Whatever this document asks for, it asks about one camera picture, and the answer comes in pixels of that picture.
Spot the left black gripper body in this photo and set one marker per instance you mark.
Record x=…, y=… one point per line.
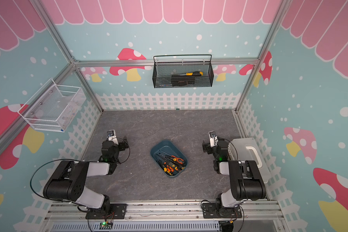
x=121, y=147

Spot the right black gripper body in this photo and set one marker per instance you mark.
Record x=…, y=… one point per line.
x=210, y=150

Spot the teal plastic storage box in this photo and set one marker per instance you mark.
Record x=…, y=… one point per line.
x=169, y=167

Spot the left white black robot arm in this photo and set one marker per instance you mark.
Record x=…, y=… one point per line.
x=68, y=181

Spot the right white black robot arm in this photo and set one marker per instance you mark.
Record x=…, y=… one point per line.
x=241, y=161

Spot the yellow black screwdriver in basket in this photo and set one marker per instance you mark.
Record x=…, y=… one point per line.
x=197, y=73

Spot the green lit circuit board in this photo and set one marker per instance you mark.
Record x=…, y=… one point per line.
x=105, y=225

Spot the black tool in basket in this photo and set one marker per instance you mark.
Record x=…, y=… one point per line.
x=180, y=81

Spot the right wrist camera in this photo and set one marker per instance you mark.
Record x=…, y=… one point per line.
x=212, y=137

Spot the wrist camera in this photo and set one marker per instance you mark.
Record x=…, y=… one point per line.
x=111, y=136
x=212, y=137

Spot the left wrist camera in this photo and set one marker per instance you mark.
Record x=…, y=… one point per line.
x=111, y=136

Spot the white plastic toolbox with handle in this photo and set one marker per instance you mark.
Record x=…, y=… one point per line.
x=244, y=149

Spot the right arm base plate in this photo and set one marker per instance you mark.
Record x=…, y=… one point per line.
x=212, y=210

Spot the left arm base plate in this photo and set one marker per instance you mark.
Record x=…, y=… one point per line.
x=111, y=211

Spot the white wire mesh basket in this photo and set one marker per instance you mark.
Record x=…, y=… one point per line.
x=53, y=107

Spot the grey slotted cable duct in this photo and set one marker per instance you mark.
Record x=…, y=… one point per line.
x=140, y=226

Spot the black wire mesh basket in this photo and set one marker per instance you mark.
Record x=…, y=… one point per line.
x=166, y=65

